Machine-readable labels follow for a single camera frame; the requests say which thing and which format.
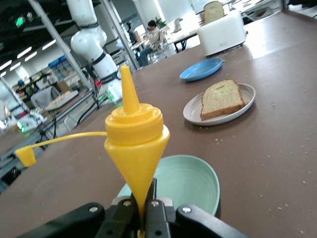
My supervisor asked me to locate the brown-crust bread slice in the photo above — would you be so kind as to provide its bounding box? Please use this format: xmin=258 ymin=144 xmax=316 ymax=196
xmin=200 ymin=79 xmax=246 ymax=121
xmin=203 ymin=0 xmax=225 ymax=22

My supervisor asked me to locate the mint green plate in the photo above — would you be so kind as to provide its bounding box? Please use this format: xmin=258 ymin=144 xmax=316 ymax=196
xmin=116 ymin=155 xmax=220 ymax=219

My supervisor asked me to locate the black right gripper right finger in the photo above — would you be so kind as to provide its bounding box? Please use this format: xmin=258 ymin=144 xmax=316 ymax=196
xmin=145 ymin=178 xmax=248 ymax=238

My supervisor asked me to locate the seated person in background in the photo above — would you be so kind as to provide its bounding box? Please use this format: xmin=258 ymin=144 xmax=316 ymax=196
xmin=137 ymin=20 xmax=164 ymax=67

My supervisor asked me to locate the blue plate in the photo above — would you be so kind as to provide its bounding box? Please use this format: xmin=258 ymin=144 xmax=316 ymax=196
xmin=179 ymin=58 xmax=223 ymax=82

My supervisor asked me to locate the white toaster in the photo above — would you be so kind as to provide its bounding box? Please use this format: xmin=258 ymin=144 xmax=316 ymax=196
xmin=197 ymin=9 xmax=248 ymax=57

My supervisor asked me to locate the grey metal frame post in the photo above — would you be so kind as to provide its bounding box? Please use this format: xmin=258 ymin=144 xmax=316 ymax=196
xmin=101 ymin=0 xmax=140 ymax=72
xmin=27 ymin=0 xmax=94 ymax=84

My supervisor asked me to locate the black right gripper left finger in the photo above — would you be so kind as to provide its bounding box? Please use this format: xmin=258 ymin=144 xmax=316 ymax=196
xmin=17 ymin=195 xmax=139 ymax=238

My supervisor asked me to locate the beige plate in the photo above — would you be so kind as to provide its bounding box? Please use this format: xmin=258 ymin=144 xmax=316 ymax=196
xmin=183 ymin=83 xmax=256 ymax=126

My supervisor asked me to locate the yellow squeeze sauce bottle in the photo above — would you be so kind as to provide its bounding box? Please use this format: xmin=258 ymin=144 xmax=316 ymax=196
xmin=14 ymin=64 xmax=171 ymax=238

